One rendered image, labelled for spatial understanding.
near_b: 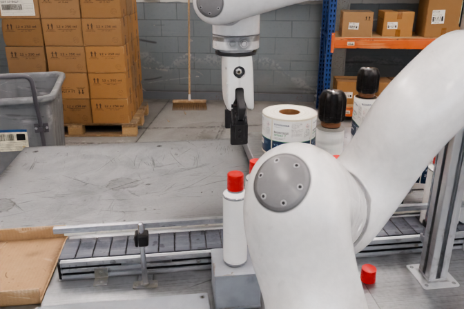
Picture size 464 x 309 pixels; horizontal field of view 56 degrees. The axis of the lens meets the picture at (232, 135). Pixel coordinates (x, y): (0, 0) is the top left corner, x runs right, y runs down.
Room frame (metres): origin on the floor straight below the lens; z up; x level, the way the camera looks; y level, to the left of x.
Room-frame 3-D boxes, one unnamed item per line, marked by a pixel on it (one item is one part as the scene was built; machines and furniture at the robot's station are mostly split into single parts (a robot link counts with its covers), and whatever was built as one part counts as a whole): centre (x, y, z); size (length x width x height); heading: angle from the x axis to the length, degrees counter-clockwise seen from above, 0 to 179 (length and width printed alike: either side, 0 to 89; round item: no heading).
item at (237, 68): (0.80, -0.01, 1.32); 0.10 x 0.07 x 0.11; 7
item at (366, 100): (1.62, -0.51, 1.04); 0.09 x 0.09 x 0.29
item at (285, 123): (1.56, -0.21, 0.95); 0.20 x 0.20 x 0.14
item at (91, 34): (4.49, 1.55, 0.70); 1.20 x 0.82 x 1.39; 91
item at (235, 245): (0.80, -0.01, 1.02); 0.05 x 0.05 x 0.20
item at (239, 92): (0.75, -0.01, 1.29); 0.08 x 0.01 x 0.06; 7
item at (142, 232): (0.85, 0.20, 0.91); 0.07 x 0.03 x 0.16; 7
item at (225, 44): (0.80, -0.01, 1.38); 0.09 x 0.08 x 0.03; 7
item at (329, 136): (1.27, -0.30, 1.03); 0.09 x 0.09 x 0.30
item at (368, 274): (0.85, -0.32, 0.85); 0.03 x 0.03 x 0.03
